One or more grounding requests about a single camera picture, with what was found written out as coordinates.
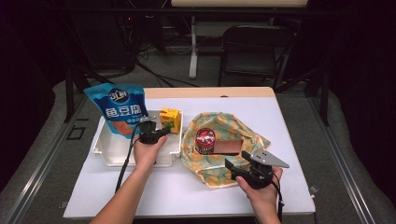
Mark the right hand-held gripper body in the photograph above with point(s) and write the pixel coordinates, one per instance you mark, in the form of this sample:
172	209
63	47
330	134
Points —
257	174

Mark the red can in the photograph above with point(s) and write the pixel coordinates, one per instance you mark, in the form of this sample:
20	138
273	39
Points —
205	140

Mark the white table mat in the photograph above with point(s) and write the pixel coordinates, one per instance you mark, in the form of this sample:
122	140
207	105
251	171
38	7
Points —
186	199

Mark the blue snack pouch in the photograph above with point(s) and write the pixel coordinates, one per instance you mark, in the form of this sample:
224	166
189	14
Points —
121	105

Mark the person's right hand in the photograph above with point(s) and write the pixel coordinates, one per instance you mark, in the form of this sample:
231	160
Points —
263	196

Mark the yellow juice carton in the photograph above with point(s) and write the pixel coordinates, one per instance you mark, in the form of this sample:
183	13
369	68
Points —
171	118

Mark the aluminium rail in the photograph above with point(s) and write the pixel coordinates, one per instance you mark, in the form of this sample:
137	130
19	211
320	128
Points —
339	149
46	155

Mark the black folding chair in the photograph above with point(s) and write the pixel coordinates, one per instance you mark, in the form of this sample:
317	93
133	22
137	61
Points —
253	56

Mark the long brown box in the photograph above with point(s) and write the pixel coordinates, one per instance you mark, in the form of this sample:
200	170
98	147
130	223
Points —
229	147

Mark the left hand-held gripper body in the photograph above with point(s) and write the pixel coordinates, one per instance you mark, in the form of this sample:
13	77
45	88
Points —
149	135

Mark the white desk leg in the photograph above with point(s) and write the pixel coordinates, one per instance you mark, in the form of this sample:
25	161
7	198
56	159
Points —
193	46

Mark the person's left hand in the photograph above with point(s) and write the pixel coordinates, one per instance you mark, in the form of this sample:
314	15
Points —
148	154

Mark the floral cloth bag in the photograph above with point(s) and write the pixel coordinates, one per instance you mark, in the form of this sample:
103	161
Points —
224	124

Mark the white plastic bin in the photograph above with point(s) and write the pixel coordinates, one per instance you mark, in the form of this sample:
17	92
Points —
115	149

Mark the dark computer tower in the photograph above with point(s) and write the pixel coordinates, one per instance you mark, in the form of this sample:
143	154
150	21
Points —
99	40

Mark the black metal stand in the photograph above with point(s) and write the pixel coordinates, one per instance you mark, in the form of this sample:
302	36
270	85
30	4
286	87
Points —
324	93
70	93

